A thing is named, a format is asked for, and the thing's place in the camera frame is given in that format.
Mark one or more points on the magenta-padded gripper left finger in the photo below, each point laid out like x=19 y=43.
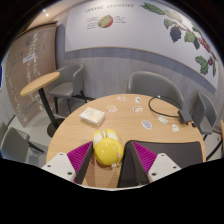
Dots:
x=79 y=156

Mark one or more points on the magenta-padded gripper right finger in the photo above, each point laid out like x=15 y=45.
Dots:
x=141 y=156

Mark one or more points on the small paper sticker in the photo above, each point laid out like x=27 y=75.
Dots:
x=162 y=119
x=175 y=127
x=146 y=124
x=111 y=108
x=137 y=109
x=121 y=98
x=137 y=99

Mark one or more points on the white paper napkin pack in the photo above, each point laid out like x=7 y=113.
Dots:
x=92 y=116

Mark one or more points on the black power adapter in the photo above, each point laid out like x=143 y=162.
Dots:
x=185 y=116

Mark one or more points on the grey upholstered chair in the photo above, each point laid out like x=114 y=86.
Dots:
x=153 y=85
x=68 y=81
x=201 y=113
x=13 y=145

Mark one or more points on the small round wooden side table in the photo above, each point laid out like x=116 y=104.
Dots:
x=40 y=83

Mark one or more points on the round wooden table black leg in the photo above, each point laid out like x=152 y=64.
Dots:
x=222 y=131

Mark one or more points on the ceiling spot lights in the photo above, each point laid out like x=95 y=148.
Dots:
x=46 y=14

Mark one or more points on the brown wall board with writing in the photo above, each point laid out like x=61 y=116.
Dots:
x=26 y=73

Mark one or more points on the blue wall sign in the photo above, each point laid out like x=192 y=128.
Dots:
x=1 y=76

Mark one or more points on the white coffee plant wall mural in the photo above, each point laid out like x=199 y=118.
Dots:
x=140 y=30

